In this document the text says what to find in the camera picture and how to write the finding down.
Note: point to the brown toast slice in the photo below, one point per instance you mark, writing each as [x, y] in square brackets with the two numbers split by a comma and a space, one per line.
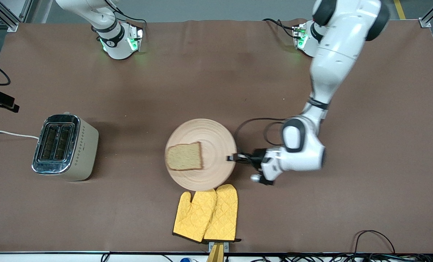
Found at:
[184, 156]

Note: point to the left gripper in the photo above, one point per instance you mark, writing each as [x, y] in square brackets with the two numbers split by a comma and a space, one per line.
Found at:
[256, 157]

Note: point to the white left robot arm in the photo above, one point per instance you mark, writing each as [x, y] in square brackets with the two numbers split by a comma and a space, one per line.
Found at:
[336, 54]

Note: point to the small blue cap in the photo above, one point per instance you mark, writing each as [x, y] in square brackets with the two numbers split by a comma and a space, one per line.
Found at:
[185, 259]

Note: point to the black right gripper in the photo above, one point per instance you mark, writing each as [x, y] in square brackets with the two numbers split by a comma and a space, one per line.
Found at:
[0, 98]

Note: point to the round wooden plate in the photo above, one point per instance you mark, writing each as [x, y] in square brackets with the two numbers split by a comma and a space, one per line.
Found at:
[216, 142]

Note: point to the brown table mat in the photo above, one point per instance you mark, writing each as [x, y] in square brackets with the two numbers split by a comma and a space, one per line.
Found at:
[129, 218]

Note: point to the grey metal bracket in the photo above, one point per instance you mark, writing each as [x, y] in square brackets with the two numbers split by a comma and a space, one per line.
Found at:
[226, 246]

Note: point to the beige chrome two-slot toaster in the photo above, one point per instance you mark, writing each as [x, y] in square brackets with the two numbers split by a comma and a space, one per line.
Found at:
[85, 153]

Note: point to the yellow quilted oven mitt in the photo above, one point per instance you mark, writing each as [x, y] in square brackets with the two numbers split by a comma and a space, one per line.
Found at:
[194, 214]
[225, 211]

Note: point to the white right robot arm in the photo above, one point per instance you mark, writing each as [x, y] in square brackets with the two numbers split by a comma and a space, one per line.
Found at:
[116, 43]

